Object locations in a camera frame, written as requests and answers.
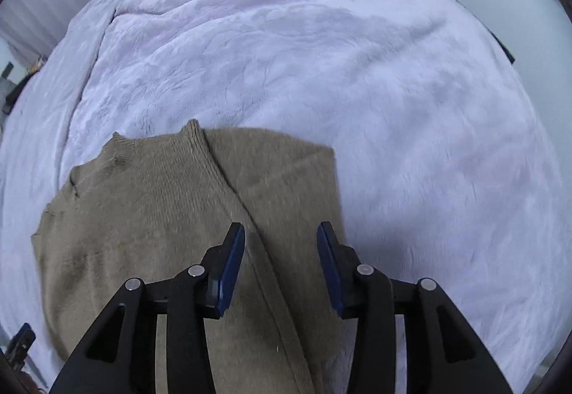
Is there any olive knit sweater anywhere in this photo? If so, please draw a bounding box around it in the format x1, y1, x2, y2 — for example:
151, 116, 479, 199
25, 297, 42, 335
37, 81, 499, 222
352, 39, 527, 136
32, 121, 351, 393

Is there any lavender plush bed blanket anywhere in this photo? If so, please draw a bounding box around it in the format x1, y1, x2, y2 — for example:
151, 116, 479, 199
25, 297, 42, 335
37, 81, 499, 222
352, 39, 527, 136
1, 0, 571, 392

